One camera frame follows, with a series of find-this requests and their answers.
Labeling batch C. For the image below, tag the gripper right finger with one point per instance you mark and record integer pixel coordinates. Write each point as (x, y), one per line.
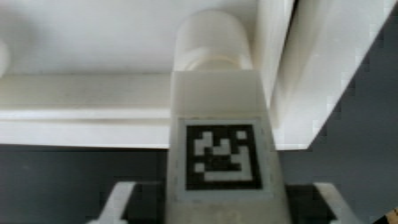
(319, 206)

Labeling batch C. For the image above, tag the white U-shaped fence wall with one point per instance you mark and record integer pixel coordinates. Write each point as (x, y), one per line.
(333, 32)

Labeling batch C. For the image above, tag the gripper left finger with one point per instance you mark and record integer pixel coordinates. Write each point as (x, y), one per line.
(117, 203)

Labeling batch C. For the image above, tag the white square tabletop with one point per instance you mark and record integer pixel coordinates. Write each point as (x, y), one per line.
(86, 65)

